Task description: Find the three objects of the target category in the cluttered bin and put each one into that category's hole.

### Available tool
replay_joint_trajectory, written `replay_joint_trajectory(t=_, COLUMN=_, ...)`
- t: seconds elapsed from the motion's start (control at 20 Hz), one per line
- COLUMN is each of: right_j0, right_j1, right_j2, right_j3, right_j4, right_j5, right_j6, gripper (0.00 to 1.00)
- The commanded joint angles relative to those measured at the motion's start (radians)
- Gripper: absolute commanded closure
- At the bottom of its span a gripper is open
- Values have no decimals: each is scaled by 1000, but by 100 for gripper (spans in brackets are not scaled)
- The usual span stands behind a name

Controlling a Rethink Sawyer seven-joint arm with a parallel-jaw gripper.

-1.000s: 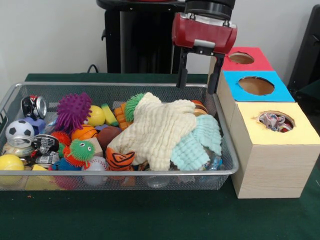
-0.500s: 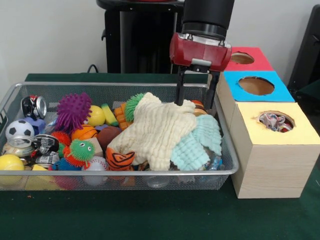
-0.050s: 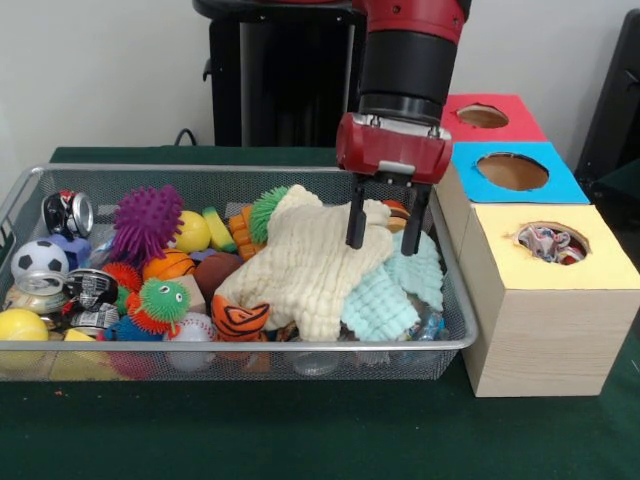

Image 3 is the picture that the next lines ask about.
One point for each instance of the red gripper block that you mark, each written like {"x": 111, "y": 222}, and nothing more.
{"x": 395, "y": 150}

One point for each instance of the light blue muslin cloth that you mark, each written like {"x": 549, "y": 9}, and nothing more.
{"x": 375, "y": 305}

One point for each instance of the cream muslin cloth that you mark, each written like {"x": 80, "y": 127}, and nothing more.
{"x": 300, "y": 260}

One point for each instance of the confetti print cloth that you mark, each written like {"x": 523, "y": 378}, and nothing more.
{"x": 547, "y": 242}

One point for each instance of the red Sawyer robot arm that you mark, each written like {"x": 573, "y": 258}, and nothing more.
{"x": 410, "y": 55}

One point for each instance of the wooden box with three holes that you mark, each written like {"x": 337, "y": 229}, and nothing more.
{"x": 550, "y": 340}

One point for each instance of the orange tiger striped toy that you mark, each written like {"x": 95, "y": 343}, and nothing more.
{"x": 237, "y": 317}

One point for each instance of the brown ball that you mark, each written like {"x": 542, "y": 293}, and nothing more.
{"x": 215, "y": 275}

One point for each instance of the smooth yellow ball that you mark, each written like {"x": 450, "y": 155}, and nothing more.
{"x": 196, "y": 231}

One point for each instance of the orange toy basketball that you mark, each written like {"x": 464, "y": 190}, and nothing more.
{"x": 170, "y": 267}

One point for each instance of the dark green table cloth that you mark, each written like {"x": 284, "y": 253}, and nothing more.
{"x": 300, "y": 430}
{"x": 625, "y": 180}

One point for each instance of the green spiky monster toy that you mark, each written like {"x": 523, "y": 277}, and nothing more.
{"x": 160, "y": 300}

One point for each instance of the purple spiky ball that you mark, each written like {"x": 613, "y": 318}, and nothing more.
{"x": 145, "y": 220}

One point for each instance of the black and white soccer ball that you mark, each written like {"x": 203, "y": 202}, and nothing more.
{"x": 39, "y": 261}

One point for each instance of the yellow tennis ball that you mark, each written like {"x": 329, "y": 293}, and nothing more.
{"x": 22, "y": 325}

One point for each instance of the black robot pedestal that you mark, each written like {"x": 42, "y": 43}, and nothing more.
{"x": 290, "y": 75}

